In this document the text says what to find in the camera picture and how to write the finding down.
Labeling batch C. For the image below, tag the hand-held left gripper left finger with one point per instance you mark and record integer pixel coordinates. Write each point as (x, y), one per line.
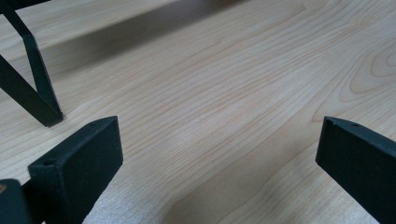
(81, 168)

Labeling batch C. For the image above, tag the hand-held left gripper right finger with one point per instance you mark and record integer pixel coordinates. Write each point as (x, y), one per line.
(361, 161)

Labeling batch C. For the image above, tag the black two-tier metal shelf rack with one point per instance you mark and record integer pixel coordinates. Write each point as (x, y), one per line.
(34, 93)

